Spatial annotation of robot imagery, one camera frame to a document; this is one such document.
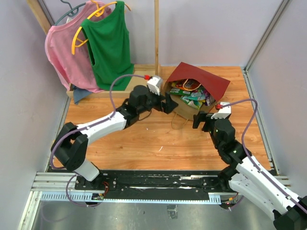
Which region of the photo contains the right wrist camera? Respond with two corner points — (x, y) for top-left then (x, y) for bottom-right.
(211, 102), (232, 119)

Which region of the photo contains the pink shirt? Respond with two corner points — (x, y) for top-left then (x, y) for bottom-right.
(45, 1), (102, 93)

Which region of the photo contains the orange Fox's fruits candy bag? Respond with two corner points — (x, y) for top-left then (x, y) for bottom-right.
(171, 79), (202, 92)

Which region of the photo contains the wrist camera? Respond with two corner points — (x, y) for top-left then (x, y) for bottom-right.
(144, 75), (163, 96)
(211, 102), (232, 119)

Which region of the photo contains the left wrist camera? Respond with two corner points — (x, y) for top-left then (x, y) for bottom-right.
(144, 75), (163, 96)

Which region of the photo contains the teal hanger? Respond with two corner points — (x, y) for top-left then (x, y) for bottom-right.
(54, 0), (86, 26)

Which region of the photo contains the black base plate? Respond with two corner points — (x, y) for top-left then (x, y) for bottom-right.
(74, 170), (235, 201)

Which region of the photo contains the green tank top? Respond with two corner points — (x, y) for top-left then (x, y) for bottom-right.
(81, 1), (134, 91)

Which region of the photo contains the yellow hanger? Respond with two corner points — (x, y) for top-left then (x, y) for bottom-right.
(71, 0), (131, 58)

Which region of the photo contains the teal Fox's candy bag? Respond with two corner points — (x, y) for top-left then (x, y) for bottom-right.
(180, 93), (212, 110)

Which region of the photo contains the wooden clothes rack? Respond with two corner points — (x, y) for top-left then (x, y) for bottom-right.
(27, 0), (161, 98)

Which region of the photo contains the green Fox's spring tea bag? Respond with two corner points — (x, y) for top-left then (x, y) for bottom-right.
(169, 87), (183, 95)

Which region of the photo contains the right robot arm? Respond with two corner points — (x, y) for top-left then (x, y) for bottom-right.
(193, 111), (307, 230)

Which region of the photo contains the red paper bag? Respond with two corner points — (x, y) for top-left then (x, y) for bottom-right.
(163, 62), (230, 120)

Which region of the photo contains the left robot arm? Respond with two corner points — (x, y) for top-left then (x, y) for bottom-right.
(51, 85), (178, 190)

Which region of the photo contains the aluminium rail frame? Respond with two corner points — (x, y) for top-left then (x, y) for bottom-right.
(18, 0), (307, 230)

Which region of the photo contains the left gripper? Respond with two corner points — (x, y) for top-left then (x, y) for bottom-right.
(138, 86), (178, 114)

